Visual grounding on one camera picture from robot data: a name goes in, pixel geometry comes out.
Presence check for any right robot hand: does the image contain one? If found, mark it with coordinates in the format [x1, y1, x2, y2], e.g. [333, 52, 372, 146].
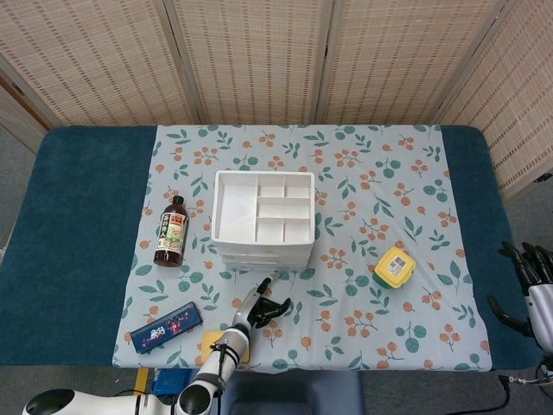
[487, 241, 553, 347]

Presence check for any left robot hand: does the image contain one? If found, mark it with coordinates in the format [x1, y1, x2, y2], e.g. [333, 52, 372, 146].
[232, 272, 293, 330]

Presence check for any clear plastic bottom drawer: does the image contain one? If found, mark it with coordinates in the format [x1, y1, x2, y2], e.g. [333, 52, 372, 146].
[222, 259, 308, 271]

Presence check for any clear plastic drawer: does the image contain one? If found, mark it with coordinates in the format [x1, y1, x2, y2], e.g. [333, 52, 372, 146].
[222, 259, 308, 271]
[219, 251, 311, 262]
[215, 242, 313, 253]

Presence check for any clear plastic middle drawer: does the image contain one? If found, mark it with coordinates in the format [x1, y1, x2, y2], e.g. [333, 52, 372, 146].
[219, 251, 311, 262]

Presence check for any clear plastic top drawer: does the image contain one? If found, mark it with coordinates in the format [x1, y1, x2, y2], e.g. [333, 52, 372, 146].
[215, 242, 313, 253]

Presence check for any white plastic drawer organizer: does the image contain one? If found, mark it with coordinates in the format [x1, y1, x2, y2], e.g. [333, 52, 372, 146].
[210, 169, 316, 271]

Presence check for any yellow sponge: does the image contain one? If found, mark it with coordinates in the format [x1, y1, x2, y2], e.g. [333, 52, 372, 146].
[200, 330, 251, 368]

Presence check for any dark blue long box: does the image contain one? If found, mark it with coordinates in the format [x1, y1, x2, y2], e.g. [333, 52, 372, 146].
[130, 302, 204, 355]

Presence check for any blue chair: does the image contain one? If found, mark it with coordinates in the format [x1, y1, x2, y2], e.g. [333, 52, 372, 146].
[215, 370, 366, 415]

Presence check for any brown sauce bottle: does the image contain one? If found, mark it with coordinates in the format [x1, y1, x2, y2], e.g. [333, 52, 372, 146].
[153, 195, 190, 269]

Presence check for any blue plastic crate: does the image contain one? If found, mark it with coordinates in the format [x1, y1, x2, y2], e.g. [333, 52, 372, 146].
[150, 367, 194, 397]

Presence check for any floral fruit print tablecloth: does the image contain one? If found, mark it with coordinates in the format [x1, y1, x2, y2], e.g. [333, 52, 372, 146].
[111, 124, 493, 374]

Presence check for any green container yellow lid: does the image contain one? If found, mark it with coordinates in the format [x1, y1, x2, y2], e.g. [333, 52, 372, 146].
[372, 246, 416, 290]

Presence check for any teal table cover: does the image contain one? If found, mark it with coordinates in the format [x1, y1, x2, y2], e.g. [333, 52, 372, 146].
[0, 124, 546, 373]

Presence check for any bamboo folding screen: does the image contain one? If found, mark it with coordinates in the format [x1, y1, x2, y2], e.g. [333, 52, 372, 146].
[0, 0, 553, 204]

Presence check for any black cable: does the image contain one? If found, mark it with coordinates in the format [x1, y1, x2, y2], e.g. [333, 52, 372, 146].
[496, 374, 553, 408]

